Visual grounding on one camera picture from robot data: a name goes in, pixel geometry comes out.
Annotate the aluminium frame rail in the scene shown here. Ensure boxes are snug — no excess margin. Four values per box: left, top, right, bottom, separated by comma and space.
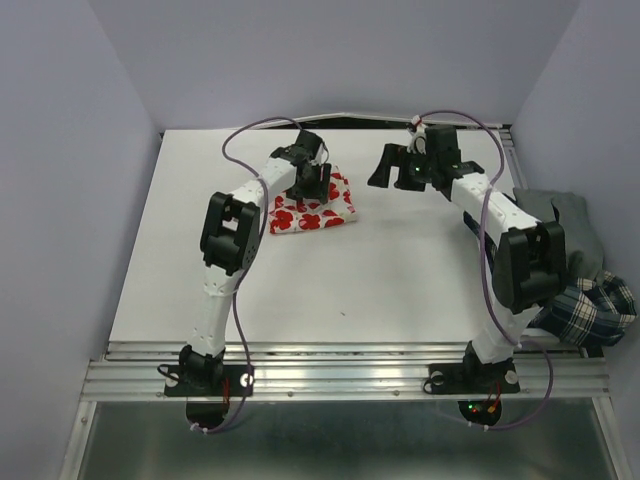
81, 338, 610, 402

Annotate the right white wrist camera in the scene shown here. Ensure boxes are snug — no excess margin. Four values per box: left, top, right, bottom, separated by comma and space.
407, 116, 427, 155

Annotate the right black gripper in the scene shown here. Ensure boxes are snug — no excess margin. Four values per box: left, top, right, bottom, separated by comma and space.
365, 143, 436, 191

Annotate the grey skirt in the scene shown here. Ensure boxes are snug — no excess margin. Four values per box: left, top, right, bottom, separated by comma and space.
513, 188, 604, 283

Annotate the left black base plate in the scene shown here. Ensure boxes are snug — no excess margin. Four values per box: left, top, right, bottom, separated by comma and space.
157, 364, 255, 398

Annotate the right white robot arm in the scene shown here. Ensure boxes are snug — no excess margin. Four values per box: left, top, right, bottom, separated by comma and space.
367, 125, 568, 390

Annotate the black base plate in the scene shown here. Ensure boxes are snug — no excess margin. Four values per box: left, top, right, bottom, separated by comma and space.
157, 364, 255, 398
422, 362, 521, 397

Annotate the red poppy floral skirt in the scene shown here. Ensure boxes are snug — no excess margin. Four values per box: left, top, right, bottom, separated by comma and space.
268, 166, 358, 235

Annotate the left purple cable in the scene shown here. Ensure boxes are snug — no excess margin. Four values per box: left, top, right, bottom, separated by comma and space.
189, 116, 329, 435

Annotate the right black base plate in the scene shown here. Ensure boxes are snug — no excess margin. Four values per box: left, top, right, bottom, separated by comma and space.
422, 362, 521, 397

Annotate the navy plaid skirt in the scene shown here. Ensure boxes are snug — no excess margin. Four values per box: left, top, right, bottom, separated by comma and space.
462, 209, 640, 348

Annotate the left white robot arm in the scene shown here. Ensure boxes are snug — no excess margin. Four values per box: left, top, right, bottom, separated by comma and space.
178, 130, 331, 394

